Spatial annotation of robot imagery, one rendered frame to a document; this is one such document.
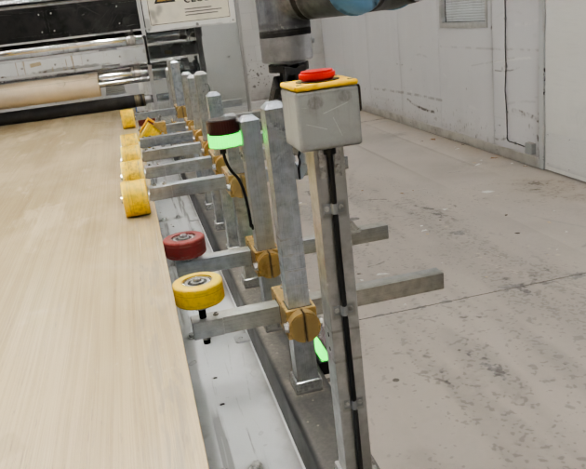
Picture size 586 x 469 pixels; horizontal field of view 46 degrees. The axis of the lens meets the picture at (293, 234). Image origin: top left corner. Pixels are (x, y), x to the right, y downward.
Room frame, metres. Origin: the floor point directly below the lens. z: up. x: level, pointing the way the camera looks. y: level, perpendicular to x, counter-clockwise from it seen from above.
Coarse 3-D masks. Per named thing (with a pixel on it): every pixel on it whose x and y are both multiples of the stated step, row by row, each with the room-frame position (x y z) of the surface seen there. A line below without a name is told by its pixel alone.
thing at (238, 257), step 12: (372, 228) 1.33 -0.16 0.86; (384, 228) 1.34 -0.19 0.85; (312, 240) 1.30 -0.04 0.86; (360, 240) 1.32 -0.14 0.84; (372, 240) 1.33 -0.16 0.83; (216, 252) 1.29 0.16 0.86; (228, 252) 1.28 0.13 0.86; (240, 252) 1.28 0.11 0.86; (312, 252) 1.30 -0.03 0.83; (180, 264) 1.25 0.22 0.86; (192, 264) 1.25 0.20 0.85; (204, 264) 1.26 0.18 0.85; (216, 264) 1.27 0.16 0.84; (228, 264) 1.27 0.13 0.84; (240, 264) 1.27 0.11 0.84; (180, 276) 1.25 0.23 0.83
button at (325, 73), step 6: (300, 72) 0.76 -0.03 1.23; (306, 72) 0.75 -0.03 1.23; (312, 72) 0.74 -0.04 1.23; (318, 72) 0.74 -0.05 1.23; (324, 72) 0.74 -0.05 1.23; (330, 72) 0.75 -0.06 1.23; (300, 78) 0.75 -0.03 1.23; (306, 78) 0.74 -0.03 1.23; (312, 78) 0.74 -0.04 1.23; (318, 78) 0.74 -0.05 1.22; (324, 78) 0.74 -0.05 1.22; (330, 78) 0.75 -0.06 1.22
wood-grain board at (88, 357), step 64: (0, 128) 3.52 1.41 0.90; (64, 128) 3.21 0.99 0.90; (128, 128) 2.95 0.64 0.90; (0, 192) 1.93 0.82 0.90; (64, 192) 1.83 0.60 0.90; (0, 256) 1.30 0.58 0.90; (64, 256) 1.25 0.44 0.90; (128, 256) 1.21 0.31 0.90; (0, 320) 0.97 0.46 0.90; (64, 320) 0.94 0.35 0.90; (128, 320) 0.91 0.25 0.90; (0, 384) 0.76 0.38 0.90; (64, 384) 0.74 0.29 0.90; (128, 384) 0.72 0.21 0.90; (192, 384) 0.71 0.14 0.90; (0, 448) 0.62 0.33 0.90; (64, 448) 0.61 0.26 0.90; (128, 448) 0.59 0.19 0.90; (192, 448) 0.58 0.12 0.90
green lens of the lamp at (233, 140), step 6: (240, 132) 1.25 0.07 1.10; (210, 138) 1.23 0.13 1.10; (216, 138) 1.22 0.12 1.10; (222, 138) 1.22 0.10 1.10; (228, 138) 1.22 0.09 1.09; (234, 138) 1.23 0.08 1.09; (240, 138) 1.24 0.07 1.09; (210, 144) 1.23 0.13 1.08; (216, 144) 1.22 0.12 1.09; (222, 144) 1.22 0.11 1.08; (228, 144) 1.22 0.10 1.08; (234, 144) 1.23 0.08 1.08
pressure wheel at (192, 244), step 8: (184, 232) 1.30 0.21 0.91; (192, 232) 1.29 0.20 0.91; (200, 232) 1.29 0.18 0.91; (168, 240) 1.26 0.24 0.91; (176, 240) 1.26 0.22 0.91; (184, 240) 1.24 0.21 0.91; (192, 240) 1.24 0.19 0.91; (200, 240) 1.25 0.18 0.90; (168, 248) 1.24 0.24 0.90; (176, 248) 1.23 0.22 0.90; (184, 248) 1.23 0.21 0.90; (192, 248) 1.23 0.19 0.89; (200, 248) 1.25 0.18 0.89; (168, 256) 1.24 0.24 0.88; (176, 256) 1.23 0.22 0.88; (184, 256) 1.23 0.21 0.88; (192, 256) 1.23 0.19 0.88
